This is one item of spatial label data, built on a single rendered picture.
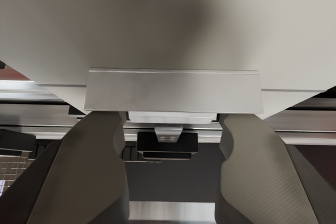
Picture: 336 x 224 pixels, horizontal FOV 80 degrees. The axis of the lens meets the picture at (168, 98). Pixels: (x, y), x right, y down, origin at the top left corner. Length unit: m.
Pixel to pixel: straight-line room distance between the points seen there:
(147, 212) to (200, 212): 0.05
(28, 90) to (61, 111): 0.24
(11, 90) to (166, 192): 0.55
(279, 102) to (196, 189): 0.59
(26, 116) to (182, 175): 0.48
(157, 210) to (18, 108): 0.43
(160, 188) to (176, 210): 0.50
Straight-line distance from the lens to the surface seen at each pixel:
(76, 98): 0.17
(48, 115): 0.53
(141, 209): 0.22
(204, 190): 0.73
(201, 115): 0.19
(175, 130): 0.25
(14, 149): 0.55
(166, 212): 0.22
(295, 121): 0.54
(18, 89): 0.29
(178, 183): 0.72
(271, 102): 0.17
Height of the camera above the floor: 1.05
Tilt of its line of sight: 18 degrees down
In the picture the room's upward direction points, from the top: 179 degrees counter-clockwise
